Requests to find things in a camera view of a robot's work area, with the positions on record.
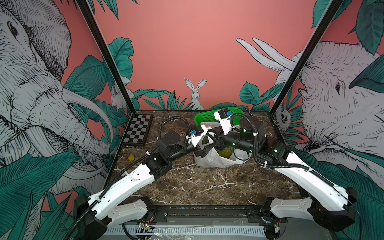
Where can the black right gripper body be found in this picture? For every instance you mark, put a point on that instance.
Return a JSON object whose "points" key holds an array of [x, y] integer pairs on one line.
{"points": [[234, 141]]}

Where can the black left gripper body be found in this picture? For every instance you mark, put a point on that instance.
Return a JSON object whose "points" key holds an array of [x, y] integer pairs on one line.
{"points": [[197, 152]]}

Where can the pineapple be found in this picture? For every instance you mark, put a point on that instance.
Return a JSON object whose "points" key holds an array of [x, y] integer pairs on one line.
{"points": [[225, 152]]}

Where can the white plastic bag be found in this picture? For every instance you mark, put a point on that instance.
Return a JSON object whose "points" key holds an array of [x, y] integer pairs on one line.
{"points": [[215, 161]]}

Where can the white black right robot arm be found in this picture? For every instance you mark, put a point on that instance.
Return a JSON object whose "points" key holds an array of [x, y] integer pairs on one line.
{"points": [[329, 205]]}

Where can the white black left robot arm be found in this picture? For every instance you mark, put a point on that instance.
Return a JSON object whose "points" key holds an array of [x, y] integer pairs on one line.
{"points": [[95, 214]]}

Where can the green plastic basket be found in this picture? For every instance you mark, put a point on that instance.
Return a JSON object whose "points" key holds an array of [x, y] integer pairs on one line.
{"points": [[208, 118]]}

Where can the black white checkerboard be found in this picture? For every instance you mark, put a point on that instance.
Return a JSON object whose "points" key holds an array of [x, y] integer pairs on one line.
{"points": [[138, 130]]}

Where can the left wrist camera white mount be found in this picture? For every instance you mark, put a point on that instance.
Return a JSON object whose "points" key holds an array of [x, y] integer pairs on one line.
{"points": [[197, 133]]}

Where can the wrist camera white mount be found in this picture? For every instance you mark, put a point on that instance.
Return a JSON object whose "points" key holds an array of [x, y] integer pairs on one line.
{"points": [[223, 116], [197, 133]]}

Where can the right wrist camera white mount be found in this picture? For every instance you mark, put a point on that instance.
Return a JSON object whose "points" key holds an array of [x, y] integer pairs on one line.
{"points": [[223, 116]]}

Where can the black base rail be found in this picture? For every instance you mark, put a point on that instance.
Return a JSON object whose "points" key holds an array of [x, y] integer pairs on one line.
{"points": [[251, 213]]}

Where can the white slotted cable duct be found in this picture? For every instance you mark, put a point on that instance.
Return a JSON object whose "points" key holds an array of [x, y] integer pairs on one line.
{"points": [[162, 230]]}

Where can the right black frame post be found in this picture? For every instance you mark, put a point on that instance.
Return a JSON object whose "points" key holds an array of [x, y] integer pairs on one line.
{"points": [[321, 28]]}

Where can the black frame post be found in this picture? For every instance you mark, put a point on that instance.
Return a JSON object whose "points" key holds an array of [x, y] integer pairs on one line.
{"points": [[321, 28], [97, 34]]}

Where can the left black frame post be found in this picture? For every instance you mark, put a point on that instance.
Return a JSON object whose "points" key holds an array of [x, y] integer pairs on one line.
{"points": [[97, 34]]}

